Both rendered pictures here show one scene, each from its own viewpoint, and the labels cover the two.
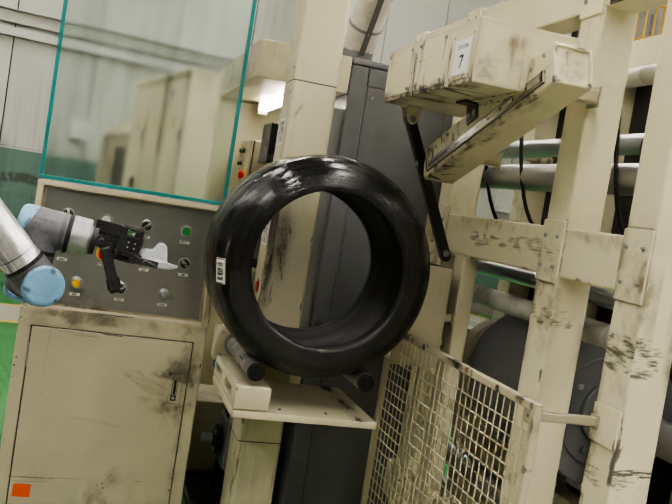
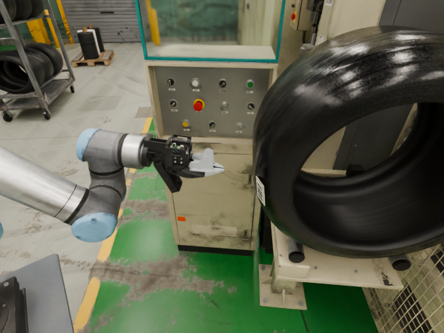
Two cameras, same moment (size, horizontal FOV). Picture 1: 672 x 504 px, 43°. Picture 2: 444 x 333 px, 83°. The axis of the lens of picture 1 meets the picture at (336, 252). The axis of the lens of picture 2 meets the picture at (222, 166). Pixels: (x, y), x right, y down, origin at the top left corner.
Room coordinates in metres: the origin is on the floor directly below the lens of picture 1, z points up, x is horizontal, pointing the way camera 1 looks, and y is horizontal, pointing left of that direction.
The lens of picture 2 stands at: (1.56, 0.19, 1.51)
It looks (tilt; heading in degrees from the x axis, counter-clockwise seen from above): 35 degrees down; 21
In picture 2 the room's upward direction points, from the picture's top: straight up
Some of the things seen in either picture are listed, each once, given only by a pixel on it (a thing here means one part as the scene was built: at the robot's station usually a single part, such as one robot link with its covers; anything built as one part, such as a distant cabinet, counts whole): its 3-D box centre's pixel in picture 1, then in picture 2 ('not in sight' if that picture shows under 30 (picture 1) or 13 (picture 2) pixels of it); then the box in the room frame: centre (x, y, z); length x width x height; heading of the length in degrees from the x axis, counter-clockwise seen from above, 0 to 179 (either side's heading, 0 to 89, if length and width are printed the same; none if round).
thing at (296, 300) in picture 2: not in sight; (281, 284); (2.48, 0.15, 0.02); 0.27 x 0.27 x 0.04; 16
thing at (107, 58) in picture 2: not in sight; (91, 44); (6.74, 5.66, 0.38); 1.20 x 0.80 x 0.76; 35
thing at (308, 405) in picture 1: (290, 400); (324, 234); (2.24, 0.06, 0.80); 0.37 x 0.36 x 0.02; 106
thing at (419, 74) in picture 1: (468, 74); not in sight; (2.20, -0.26, 1.71); 0.61 x 0.25 x 0.15; 16
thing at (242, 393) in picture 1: (240, 381); (285, 224); (2.20, 0.19, 0.83); 0.36 x 0.09 x 0.06; 16
